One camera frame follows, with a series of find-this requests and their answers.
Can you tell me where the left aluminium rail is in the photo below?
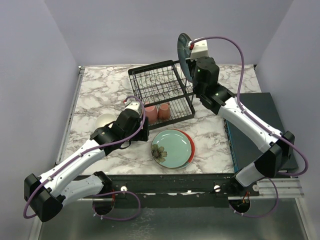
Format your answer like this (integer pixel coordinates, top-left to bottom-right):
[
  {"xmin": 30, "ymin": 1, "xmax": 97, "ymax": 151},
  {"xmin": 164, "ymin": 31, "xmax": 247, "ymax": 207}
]
[{"xmin": 55, "ymin": 66, "xmax": 86, "ymax": 165}]

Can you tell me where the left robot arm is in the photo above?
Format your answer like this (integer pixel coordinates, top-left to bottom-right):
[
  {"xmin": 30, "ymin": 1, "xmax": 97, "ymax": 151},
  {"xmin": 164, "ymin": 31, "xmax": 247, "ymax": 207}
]
[{"xmin": 23, "ymin": 108, "xmax": 149, "ymax": 222}]

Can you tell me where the white small bowl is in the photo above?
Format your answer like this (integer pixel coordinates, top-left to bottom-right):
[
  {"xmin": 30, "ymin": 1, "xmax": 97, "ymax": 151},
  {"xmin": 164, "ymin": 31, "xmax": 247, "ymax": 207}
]
[{"xmin": 94, "ymin": 113, "xmax": 117, "ymax": 129}]

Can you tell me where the black wire dish rack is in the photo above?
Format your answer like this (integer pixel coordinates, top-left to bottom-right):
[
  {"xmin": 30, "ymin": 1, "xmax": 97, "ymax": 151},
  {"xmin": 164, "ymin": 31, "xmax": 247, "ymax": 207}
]
[{"xmin": 128, "ymin": 60, "xmax": 195, "ymax": 130}]

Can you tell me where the plain pink mug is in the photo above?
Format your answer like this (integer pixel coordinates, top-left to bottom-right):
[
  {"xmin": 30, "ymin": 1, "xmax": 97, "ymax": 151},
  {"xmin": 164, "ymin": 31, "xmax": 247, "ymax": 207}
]
[{"xmin": 144, "ymin": 105, "xmax": 158, "ymax": 125}]

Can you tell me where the pink printed coffee mug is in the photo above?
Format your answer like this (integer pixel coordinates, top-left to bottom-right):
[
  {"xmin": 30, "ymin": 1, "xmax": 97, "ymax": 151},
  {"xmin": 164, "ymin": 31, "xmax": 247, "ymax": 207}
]
[{"xmin": 158, "ymin": 102, "xmax": 171, "ymax": 120}]

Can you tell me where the light blue floral plate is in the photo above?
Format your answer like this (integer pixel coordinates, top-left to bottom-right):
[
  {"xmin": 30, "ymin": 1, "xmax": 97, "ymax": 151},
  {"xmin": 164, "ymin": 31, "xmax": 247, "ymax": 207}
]
[{"xmin": 150, "ymin": 129, "xmax": 192, "ymax": 169}]

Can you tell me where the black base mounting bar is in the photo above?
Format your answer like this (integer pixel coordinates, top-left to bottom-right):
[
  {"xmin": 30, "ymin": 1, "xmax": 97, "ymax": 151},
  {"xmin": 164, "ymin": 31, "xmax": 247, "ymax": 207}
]
[{"xmin": 77, "ymin": 172, "xmax": 261, "ymax": 209}]

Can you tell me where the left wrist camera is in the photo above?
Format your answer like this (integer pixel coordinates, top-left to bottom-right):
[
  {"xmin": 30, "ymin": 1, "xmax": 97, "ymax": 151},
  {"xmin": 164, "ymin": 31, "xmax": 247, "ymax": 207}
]
[{"xmin": 124, "ymin": 100, "xmax": 142, "ymax": 114}]

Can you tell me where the red plate under stack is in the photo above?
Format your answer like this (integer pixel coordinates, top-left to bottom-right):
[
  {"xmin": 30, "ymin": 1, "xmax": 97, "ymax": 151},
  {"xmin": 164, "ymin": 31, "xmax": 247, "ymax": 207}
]
[{"xmin": 178, "ymin": 130, "xmax": 196, "ymax": 169}]

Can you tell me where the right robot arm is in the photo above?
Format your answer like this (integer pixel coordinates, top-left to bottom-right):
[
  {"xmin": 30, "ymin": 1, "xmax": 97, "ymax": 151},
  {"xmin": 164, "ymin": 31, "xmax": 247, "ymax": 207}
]
[{"xmin": 187, "ymin": 56, "xmax": 295, "ymax": 196}]

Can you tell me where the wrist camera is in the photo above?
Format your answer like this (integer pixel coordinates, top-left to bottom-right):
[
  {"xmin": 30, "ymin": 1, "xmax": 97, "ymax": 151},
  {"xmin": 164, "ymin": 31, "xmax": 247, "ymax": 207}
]
[
  {"xmin": 124, "ymin": 100, "xmax": 142, "ymax": 114},
  {"xmin": 189, "ymin": 40, "xmax": 209, "ymax": 61}
]

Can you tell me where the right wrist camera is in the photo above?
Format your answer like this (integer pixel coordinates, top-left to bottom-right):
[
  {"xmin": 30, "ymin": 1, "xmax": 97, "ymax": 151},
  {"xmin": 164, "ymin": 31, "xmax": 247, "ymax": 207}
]
[{"xmin": 189, "ymin": 40, "xmax": 209, "ymax": 61}]

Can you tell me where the blue ceramic plate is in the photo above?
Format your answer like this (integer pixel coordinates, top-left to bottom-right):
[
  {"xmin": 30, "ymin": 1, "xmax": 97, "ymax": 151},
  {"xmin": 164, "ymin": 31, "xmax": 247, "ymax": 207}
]
[{"xmin": 177, "ymin": 33, "xmax": 192, "ymax": 82}]

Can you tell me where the blue network switch box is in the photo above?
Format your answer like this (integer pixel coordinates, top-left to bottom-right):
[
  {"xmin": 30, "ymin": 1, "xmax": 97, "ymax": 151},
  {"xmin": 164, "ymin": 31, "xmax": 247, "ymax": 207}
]
[{"xmin": 218, "ymin": 93, "xmax": 285, "ymax": 172}]

